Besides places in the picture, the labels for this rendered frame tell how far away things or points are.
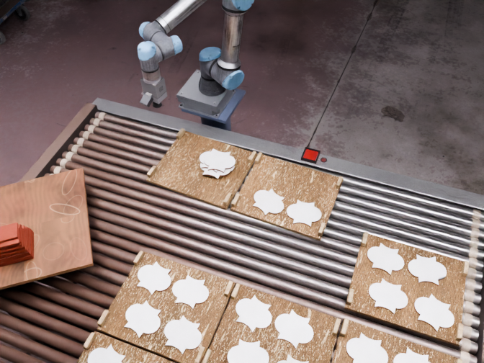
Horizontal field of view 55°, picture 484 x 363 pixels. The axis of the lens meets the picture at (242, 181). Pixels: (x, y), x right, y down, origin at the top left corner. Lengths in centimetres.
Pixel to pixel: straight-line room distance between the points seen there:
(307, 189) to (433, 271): 61
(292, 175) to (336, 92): 198
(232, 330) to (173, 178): 77
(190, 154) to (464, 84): 279
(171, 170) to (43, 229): 61
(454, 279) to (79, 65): 363
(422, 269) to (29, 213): 159
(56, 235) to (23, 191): 30
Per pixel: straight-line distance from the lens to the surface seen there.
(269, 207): 203
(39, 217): 208
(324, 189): 212
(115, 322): 186
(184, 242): 199
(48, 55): 484
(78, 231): 198
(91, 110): 258
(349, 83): 415
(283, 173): 216
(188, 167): 220
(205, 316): 180
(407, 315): 188
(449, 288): 198
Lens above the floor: 259
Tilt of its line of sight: 51 degrees down
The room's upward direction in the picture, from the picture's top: 2 degrees counter-clockwise
